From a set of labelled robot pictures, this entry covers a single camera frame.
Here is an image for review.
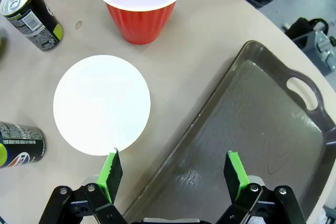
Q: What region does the grey metal clamp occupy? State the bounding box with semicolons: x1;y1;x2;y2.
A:
291;30;336;78

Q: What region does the white plastic bowl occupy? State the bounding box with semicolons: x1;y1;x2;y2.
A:
52;55;152;156

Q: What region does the red plastic cup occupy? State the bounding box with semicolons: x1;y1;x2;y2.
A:
94;0;188;45

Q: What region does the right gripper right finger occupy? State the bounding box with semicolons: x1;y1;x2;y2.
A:
215;150;307;224

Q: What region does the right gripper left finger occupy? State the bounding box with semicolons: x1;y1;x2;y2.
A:
39;147;127;224

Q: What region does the black bag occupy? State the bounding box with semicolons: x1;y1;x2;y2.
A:
285;17;330;41

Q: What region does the brown plastic serving tray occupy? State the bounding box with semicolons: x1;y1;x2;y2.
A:
122;40;336;224

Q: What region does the black green soda can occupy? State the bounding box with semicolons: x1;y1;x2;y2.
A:
0;0;64;51
0;121;46;169

